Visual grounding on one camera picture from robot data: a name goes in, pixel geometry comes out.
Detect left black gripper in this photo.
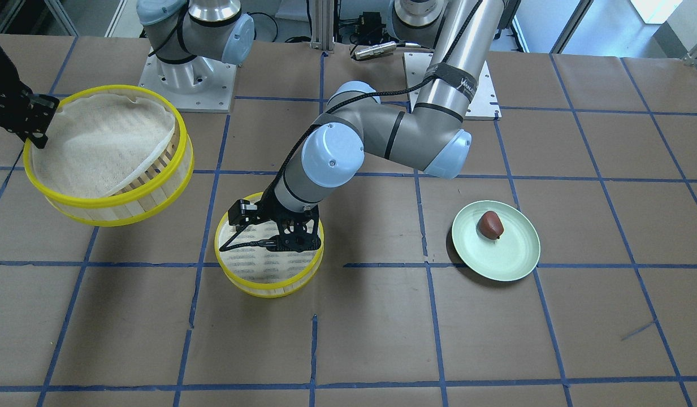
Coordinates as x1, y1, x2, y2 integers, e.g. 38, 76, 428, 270
256, 195, 321, 252

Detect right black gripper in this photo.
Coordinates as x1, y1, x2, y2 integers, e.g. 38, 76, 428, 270
0, 46, 60, 149

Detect yellow steamer layer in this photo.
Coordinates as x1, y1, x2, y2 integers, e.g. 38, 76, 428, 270
23, 85, 195, 227
214, 214, 324, 298

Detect dark red bun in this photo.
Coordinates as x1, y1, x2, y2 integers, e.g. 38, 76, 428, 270
477, 210, 504, 240

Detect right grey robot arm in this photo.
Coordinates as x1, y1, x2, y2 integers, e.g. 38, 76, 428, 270
0, 1, 255, 149

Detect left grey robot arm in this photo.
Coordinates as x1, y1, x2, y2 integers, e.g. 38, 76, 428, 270
228, 1, 506, 252

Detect lower white steamer cloth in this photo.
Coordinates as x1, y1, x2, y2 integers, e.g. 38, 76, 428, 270
215, 220, 323, 284

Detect white steamer cloth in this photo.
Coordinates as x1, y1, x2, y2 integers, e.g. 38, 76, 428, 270
29, 93, 176, 199
215, 220, 323, 284

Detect upper white steamer cloth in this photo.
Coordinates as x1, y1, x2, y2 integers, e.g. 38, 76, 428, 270
29, 93, 176, 199

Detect silver cylinder connector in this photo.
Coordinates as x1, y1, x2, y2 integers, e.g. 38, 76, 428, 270
350, 41, 397, 61

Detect black electronics box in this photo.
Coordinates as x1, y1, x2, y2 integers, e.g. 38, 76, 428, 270
354, 11, 385, 45

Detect light green plate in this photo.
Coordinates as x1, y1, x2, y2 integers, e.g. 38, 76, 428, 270
451, 200, 540, 282

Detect black camera cable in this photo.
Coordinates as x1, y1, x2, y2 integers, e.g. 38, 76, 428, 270
218, 223, 287, 253

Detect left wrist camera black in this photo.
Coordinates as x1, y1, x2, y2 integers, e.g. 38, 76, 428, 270
227, 199, 264, 227

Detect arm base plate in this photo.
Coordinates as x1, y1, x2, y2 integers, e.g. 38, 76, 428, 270
138, 55, 238, 114
403, 52, 501, 120

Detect black cables on desk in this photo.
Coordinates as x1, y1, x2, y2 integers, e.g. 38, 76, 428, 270
252, 11, 312, 44

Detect aluminium frame post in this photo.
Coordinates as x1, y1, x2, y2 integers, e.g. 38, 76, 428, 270
307, 1, 338, 54

